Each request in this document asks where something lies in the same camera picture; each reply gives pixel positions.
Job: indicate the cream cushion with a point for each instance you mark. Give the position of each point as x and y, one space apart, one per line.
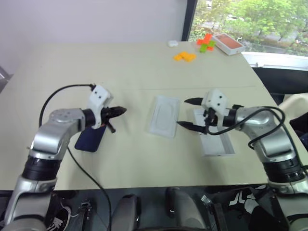
293 106

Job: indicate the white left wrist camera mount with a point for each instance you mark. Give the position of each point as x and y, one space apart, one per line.
98 96

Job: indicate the phone box with orange print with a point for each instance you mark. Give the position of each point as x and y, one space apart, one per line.
228 44

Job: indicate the green toy block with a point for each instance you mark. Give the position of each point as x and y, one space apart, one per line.
203 48

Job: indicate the white phone box base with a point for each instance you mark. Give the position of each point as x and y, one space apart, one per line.
163 115

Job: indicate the dark grey monitor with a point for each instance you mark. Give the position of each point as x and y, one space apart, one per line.
3 79

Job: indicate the black and white sneaker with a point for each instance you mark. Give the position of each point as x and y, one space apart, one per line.
60 217

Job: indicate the long orange toy block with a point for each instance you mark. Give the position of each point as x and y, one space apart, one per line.
204 38

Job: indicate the metal latch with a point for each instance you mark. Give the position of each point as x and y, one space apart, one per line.
86 208
207 201

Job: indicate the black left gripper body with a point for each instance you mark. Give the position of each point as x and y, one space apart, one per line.
107 115

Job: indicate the grey rounded shell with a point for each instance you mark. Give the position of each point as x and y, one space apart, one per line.
126 211
185 209

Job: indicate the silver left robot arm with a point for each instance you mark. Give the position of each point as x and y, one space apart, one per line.
45 137

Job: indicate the white window sill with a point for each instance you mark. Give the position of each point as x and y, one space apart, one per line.
276 59

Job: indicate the dark blue phone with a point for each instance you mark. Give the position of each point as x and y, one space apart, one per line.
87 142

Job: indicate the white earbuds case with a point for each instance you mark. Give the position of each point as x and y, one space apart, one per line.
172 43

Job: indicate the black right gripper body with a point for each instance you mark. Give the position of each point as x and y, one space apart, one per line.
210 119

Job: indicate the small orange toy block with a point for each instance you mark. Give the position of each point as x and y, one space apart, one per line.
210 48

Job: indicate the white phone box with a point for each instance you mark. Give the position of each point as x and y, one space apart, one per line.
214 146

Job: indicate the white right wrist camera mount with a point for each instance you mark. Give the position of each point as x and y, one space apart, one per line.
216 98

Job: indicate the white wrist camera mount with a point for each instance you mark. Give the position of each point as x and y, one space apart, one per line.
216 98
98 96

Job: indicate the black window frame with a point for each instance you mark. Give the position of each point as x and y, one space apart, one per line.
188 19

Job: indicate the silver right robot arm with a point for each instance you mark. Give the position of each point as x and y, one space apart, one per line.
272 134

